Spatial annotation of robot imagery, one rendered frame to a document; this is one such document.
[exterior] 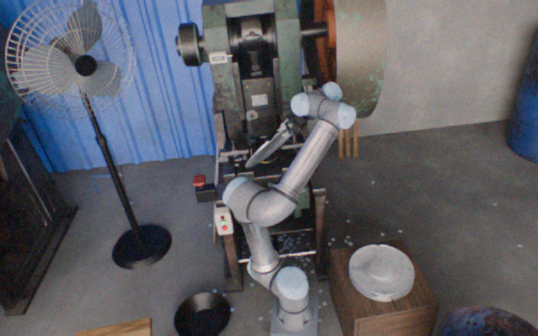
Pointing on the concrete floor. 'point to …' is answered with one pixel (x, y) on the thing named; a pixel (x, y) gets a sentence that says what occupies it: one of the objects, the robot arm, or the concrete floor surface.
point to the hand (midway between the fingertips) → (283, 132)
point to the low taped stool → (122, 329)
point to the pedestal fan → (146, 248)
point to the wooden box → (406, 325)
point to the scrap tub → (485, 323)
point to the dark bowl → (202, 315)
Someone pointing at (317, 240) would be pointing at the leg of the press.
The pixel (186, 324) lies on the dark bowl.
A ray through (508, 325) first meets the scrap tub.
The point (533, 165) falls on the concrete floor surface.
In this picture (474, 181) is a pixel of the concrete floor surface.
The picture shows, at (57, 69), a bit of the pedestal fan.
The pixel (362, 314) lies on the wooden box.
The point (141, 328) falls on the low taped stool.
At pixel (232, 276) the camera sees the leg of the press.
